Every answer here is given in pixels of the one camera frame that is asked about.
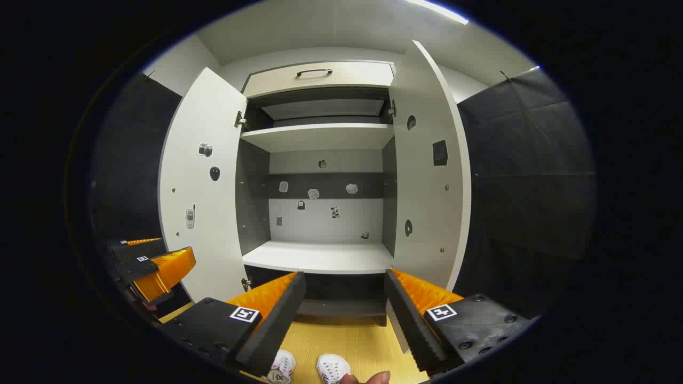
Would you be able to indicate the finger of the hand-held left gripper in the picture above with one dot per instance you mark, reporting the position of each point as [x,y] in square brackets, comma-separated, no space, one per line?
[139,248]
[133,266]

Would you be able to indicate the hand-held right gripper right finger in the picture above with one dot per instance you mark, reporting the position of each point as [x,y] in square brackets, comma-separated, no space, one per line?
[413,325]

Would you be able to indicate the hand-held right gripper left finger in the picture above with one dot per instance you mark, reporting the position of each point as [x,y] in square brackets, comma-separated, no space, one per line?
[277,325]

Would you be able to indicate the white shoe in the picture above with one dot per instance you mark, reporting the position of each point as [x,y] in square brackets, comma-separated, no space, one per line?
[285,365]
[332,368]

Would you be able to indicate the white shoe cabinet door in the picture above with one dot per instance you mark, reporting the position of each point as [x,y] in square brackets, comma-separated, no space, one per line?
[203,213]
[427,202]

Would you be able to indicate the white shoe cabinet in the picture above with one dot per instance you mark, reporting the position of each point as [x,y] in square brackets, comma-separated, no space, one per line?
[325,224]

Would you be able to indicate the white cabinet shelf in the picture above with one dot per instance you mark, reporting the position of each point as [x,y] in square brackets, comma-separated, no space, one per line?
[320,257]
[320,137]

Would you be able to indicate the white cabinet drawer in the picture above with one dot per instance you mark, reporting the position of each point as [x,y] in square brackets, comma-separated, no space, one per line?
[347,74]

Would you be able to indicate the light wooden floor panel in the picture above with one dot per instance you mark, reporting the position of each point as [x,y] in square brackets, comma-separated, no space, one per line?
[341,336]

